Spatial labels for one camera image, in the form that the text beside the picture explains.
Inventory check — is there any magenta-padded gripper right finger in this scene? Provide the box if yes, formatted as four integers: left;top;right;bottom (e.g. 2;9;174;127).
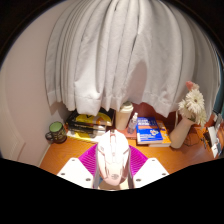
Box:
128;145;170;190

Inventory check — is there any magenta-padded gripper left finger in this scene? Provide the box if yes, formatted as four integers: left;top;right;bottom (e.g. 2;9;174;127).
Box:
56;143;101;190

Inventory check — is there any pink computer mouse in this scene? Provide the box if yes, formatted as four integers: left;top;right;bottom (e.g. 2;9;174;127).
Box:
95;129;131;186

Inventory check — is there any yellow and white book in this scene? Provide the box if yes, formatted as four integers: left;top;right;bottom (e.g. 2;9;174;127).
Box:
66;130;108;144

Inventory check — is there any orange book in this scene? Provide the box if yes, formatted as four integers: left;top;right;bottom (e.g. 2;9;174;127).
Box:
148;119;172;148

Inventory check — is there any blue book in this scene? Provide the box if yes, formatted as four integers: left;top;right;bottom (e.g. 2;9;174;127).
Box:
135;116;164;145

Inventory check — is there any red flat book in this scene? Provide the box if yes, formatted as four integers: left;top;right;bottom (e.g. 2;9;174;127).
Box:
118;128;138;140

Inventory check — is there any dark book with yellow lettering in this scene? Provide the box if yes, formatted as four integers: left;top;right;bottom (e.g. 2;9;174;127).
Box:
68;126;106;136

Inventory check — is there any dark mug with green inside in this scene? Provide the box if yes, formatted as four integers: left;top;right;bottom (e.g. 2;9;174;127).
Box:
45;121;68;145

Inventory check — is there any thin black book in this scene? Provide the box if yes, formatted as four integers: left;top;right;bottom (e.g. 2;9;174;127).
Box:
66;121;108;132

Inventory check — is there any white ceramic vase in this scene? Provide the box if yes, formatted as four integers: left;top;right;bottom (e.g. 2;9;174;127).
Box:
168;115;196;149

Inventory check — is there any small clear spray bottle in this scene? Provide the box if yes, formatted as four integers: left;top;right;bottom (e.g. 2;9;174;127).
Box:
127;112;139;135

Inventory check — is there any yellow and black book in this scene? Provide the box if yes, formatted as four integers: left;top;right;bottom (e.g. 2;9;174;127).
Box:
68;108;116;127

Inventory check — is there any cream tumbler with lid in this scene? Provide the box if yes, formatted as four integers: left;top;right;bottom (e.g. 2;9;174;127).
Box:
115;101;135;131

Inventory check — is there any white flat device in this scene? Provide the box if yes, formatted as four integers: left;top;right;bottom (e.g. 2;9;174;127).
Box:
207;125;223;158

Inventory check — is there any white daisy flower bunch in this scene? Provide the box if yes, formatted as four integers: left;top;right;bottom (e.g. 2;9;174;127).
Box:
177;80;208;128

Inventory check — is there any white pleated curtain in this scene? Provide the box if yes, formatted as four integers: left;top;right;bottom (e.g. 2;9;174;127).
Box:
44;0;218;118

